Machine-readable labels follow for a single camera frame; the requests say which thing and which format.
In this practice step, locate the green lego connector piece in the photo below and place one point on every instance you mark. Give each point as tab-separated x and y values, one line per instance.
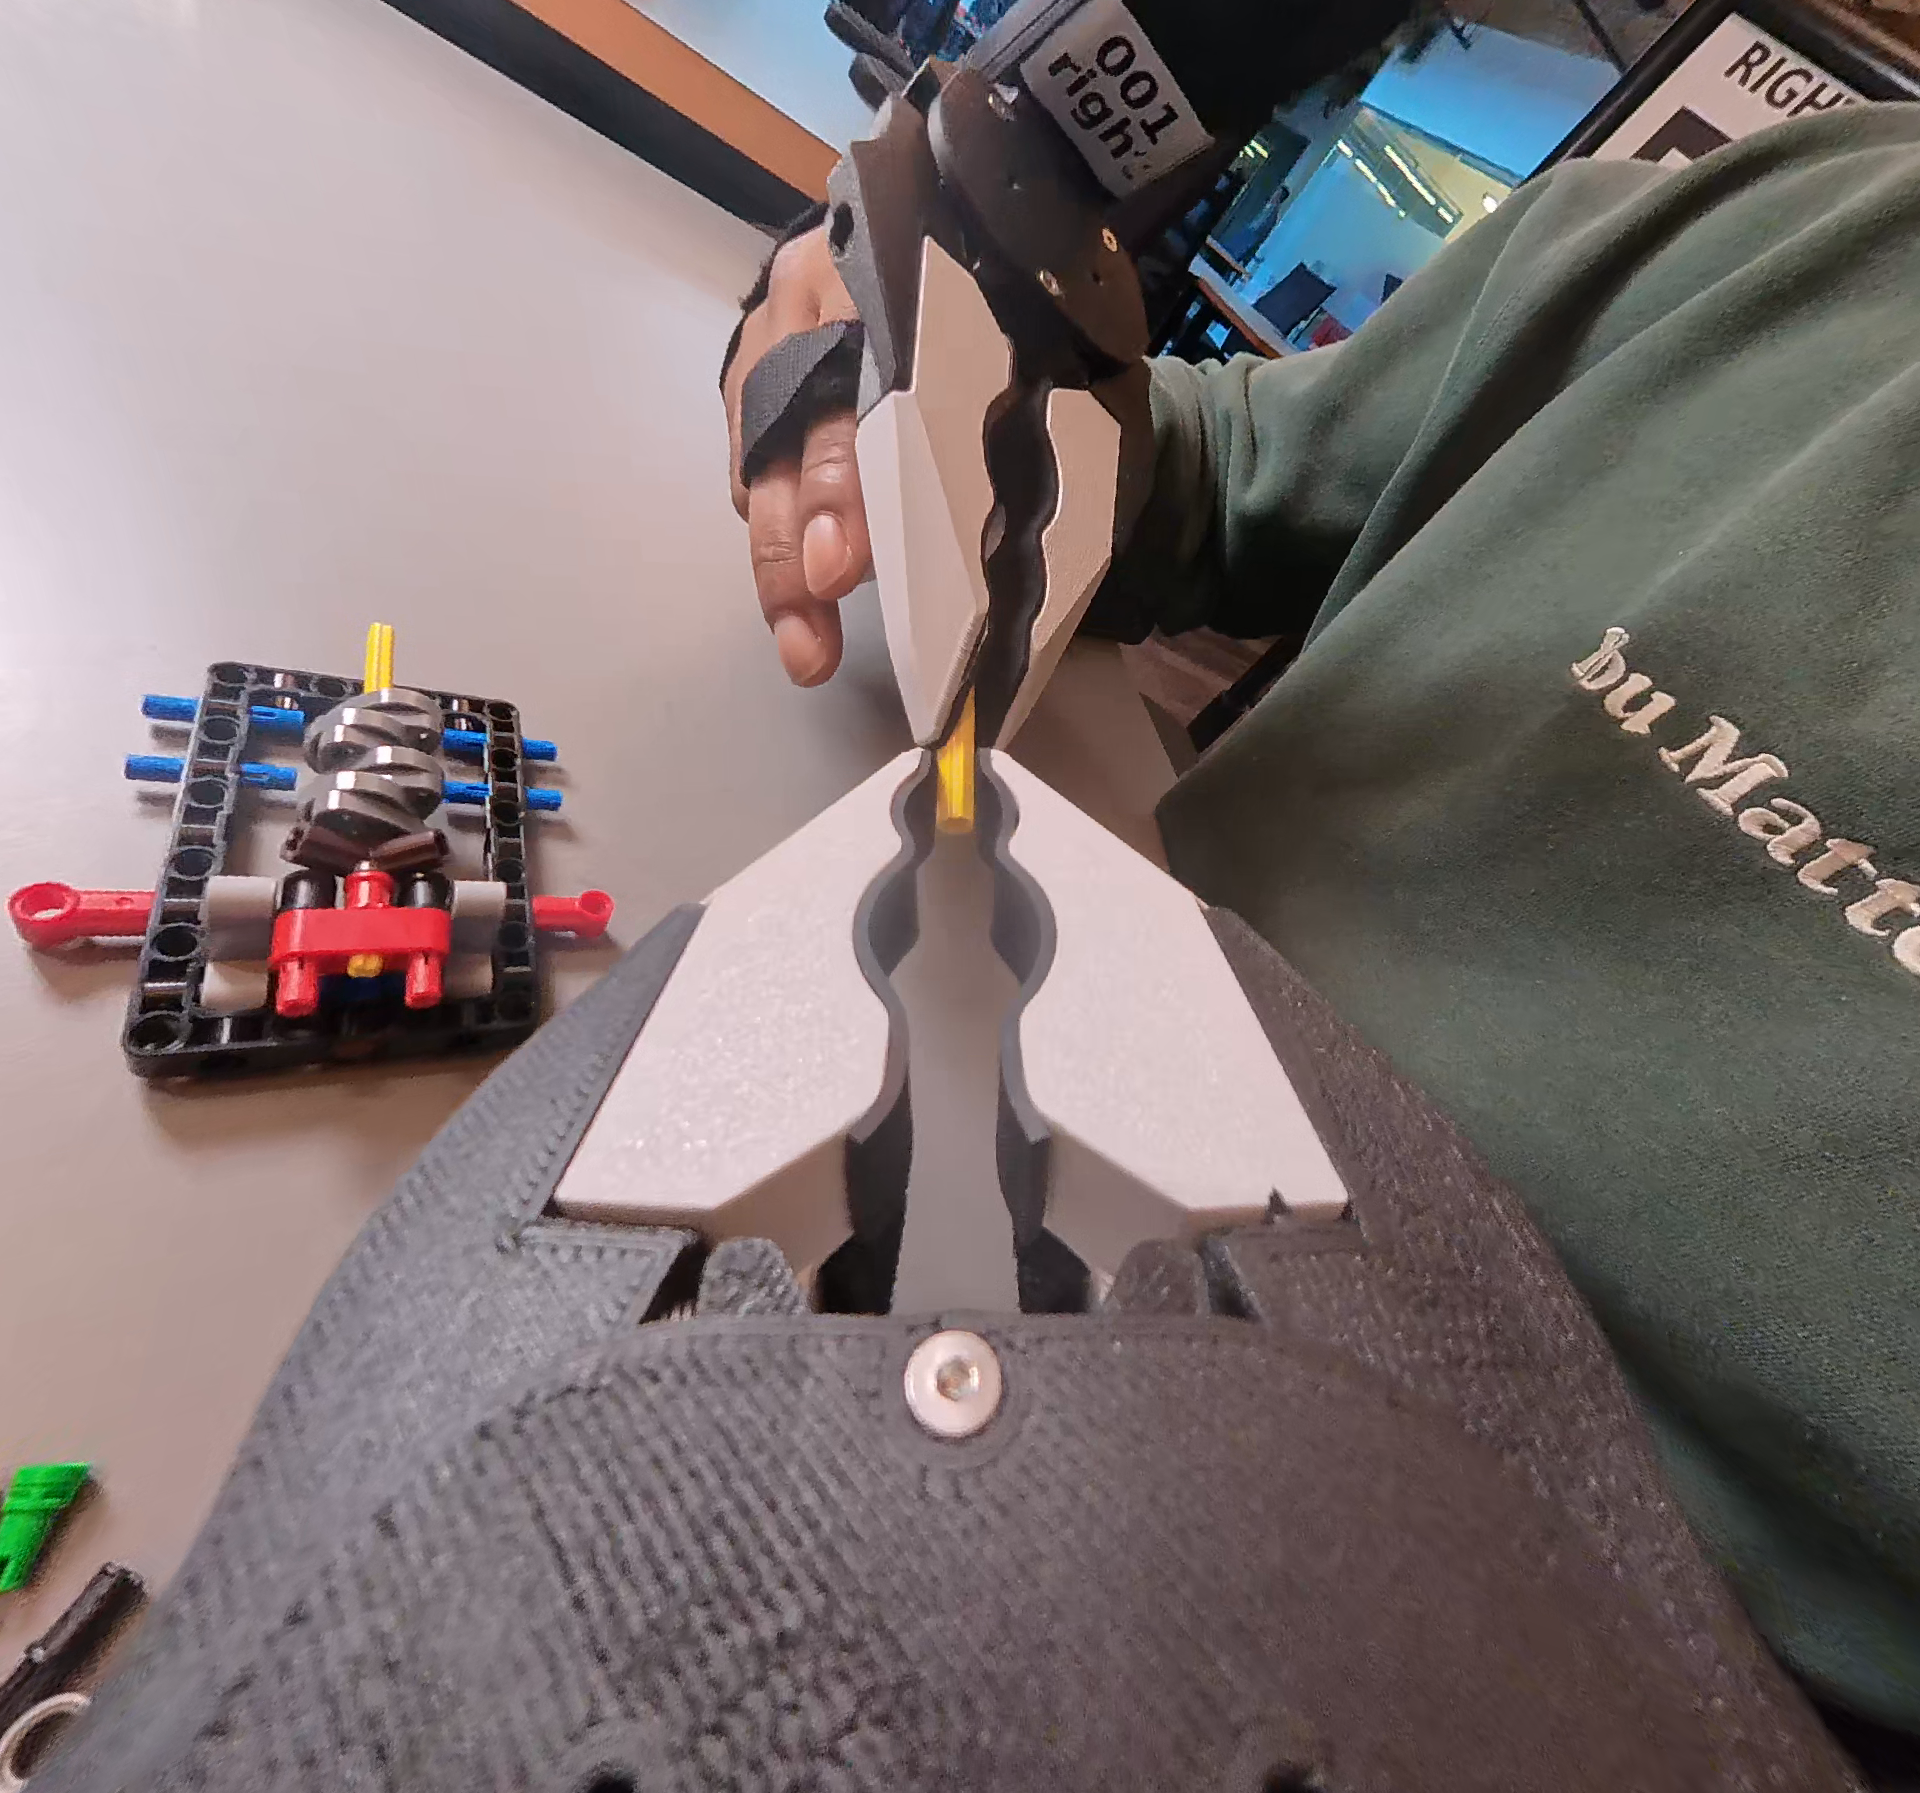
35	1516

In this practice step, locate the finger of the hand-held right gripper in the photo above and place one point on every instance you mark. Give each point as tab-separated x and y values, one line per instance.
1082	503
922	472

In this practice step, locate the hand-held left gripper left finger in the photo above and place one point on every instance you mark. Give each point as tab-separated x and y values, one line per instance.
718	1058

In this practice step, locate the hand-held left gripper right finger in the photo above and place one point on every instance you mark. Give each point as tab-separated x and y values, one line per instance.
1168	1058

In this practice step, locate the short yellow lego axle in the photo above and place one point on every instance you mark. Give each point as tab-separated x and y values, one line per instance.
954	790

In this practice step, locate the orange-edged table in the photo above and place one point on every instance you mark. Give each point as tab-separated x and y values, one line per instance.
599	7

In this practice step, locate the person's right hand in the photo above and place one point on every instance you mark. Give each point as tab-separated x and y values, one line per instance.
809	533

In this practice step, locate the person's right forearm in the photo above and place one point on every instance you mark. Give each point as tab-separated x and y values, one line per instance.
1499	368

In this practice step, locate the black framed white sign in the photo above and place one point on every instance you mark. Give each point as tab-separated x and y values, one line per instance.
1753	84

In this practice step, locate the black lego pin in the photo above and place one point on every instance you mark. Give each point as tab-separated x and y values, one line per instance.
74	1628

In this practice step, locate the black frame lego engine assembly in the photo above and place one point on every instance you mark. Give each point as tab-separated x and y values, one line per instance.
193	835

